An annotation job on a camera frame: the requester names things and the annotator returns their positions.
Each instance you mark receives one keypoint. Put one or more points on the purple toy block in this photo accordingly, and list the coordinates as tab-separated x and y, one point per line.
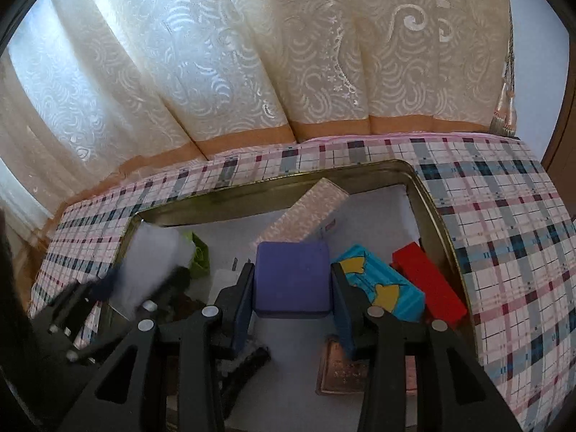
292	279

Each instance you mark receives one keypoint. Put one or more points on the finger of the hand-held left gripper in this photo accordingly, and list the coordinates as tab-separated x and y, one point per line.
173	281
101	290

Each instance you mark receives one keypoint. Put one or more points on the brown wooden door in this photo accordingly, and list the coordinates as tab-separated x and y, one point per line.
564	144

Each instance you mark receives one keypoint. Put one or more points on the long pink patterned box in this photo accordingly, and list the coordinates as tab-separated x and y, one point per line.
306	213

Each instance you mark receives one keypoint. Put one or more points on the curtain tassel tieback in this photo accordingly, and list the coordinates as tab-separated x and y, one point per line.
506	112

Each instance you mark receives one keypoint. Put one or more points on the gold metal tin box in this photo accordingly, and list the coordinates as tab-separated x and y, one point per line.
270	189

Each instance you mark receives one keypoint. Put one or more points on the clear plastic packet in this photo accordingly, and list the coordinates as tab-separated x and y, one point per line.
148	256

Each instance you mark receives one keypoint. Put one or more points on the white paper liner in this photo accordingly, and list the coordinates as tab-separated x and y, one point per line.
288	369

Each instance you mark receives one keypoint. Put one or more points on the blue printed toy block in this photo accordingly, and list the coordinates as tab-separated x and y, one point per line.
396	297

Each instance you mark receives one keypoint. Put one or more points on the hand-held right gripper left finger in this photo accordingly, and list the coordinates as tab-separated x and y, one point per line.
243	310

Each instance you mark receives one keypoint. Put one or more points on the cream and orange patterned curtain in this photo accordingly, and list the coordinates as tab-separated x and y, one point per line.
225	54

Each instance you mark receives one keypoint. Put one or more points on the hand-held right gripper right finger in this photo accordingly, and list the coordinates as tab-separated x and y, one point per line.
344	310

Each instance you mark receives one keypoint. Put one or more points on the red toy block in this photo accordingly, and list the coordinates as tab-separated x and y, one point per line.
427	283

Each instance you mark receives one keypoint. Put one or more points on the white charger plug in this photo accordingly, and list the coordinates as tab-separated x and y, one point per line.
222	281

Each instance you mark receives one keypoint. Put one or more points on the green card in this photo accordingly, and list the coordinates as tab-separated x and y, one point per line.
200	261

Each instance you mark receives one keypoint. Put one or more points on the small pink box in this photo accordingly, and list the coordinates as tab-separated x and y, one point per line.
342	371

